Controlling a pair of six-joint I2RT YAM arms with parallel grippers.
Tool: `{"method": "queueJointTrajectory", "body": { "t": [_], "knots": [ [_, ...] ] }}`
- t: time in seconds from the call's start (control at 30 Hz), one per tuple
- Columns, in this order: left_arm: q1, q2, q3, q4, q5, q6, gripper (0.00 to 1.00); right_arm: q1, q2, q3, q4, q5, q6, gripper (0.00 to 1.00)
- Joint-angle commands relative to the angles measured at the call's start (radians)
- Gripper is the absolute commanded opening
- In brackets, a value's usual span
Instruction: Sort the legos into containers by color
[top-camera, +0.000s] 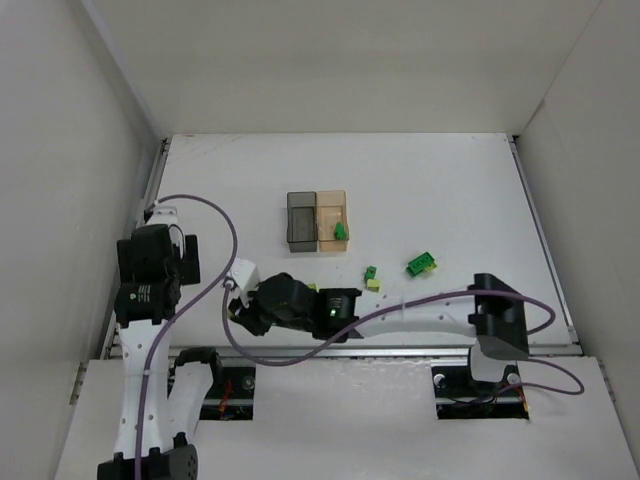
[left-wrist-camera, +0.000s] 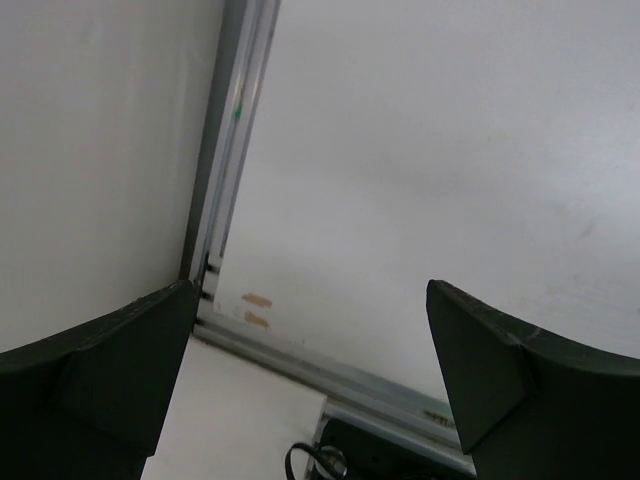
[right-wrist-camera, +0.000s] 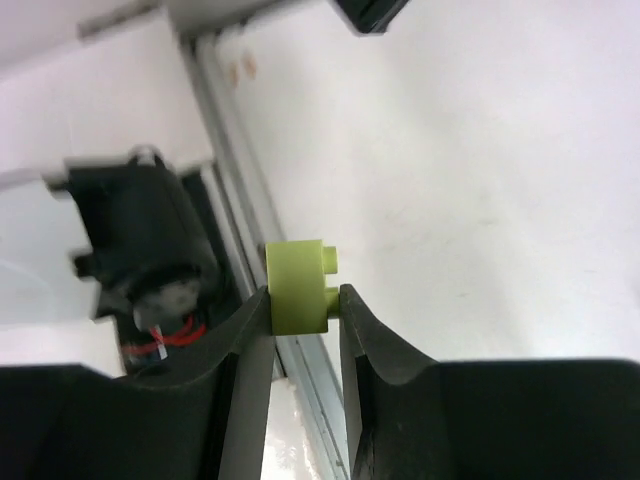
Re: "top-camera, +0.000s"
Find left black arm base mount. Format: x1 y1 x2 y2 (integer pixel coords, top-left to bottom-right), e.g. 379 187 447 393
199 365 256 421

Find aluminium front rail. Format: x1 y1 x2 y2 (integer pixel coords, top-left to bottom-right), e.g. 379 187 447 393
102 344 584 360

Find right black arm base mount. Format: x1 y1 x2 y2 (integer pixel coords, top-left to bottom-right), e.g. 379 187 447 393
432 365 529 420

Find pale yellow-green small lego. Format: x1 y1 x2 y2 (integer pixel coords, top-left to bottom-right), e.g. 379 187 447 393
366 279 381 292

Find small dark green lego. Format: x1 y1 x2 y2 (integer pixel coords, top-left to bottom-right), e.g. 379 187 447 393
364 266 377 281

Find grey transparent container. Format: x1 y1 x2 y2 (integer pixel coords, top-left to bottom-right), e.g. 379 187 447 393
286 191 318 253

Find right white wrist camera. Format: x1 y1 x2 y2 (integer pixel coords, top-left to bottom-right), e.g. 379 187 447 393
223 258 260 306

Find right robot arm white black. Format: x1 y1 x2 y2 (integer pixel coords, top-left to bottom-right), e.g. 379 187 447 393
223 273 530 382

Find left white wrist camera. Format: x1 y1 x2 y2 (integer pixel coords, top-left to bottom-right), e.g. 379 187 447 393
143 201 182 244

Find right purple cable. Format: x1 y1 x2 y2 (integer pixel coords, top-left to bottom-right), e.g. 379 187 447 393
221 279 586 401

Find orange transparent container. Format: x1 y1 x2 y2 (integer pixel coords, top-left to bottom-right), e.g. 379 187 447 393
316 190 349 253

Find dark green square lego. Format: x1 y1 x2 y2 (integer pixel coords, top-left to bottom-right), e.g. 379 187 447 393
334 222 348 241

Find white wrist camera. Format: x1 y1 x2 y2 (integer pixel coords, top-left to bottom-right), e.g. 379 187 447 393
143 201 182 244
223 258 260 306

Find dark green long lego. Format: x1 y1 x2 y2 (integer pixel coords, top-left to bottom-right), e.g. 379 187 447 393
406 252 436 277

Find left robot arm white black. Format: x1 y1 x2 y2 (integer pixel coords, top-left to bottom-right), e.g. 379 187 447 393
97 224 221 479

